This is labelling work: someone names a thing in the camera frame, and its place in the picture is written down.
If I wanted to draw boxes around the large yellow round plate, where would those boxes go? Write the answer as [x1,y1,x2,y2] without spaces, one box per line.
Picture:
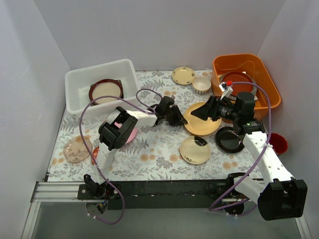
[183,102,222,136]

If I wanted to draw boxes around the pink round plate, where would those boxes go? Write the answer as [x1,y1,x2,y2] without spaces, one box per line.
[99,121,137,148]

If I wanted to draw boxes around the maroon rimmed round plate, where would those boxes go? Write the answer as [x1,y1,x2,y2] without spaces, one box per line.
[88,79,125,107]

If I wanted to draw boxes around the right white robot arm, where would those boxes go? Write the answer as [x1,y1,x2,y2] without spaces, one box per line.
[191,92,308,221]

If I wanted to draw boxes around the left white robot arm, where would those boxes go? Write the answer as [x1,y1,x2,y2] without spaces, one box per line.
[79,97,188,199]

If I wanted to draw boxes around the grey plate in orange bin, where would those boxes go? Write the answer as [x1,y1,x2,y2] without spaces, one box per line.
[219,72,257,101]

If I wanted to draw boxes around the red plate in orange bin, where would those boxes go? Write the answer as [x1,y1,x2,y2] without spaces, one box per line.
[221,72,254,97]

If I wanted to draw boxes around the orange plastic bin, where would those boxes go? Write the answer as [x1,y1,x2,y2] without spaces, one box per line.
[211,54,281,120]

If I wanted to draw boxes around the white plastic bin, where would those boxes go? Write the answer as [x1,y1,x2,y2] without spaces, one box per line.
[65,59,140,117]

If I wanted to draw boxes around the floral patterned table mat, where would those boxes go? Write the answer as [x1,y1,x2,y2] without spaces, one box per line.
[47,71,261,182]

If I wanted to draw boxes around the white ceramic bowl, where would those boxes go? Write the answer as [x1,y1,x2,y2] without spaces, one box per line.
[192,77,211,95]

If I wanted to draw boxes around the black round plate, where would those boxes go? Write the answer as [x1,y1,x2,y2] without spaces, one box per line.
[215,126,244,154]

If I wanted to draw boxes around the cream plate with black mark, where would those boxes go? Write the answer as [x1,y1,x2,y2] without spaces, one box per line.
[179,136,211,165]

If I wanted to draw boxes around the small cream floral plate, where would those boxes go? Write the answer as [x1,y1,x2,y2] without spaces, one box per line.
[171,67,196,85]

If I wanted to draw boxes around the red black skull mug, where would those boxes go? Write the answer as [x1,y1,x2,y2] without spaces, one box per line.
[269,133,288,155]

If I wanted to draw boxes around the small red round plate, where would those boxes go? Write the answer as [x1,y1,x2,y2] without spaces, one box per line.
[91,146,99,165]

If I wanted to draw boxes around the clear glass floral plate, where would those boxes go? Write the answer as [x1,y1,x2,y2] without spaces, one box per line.
[63,135,90,164]

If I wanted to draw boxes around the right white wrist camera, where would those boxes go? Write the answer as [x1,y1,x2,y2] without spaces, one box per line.
[219,81,233,100]

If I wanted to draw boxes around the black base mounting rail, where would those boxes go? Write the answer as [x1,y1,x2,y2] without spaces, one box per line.
[77,179,257,212]

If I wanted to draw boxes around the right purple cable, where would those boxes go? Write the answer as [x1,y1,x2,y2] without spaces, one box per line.
[208,81,272,215]

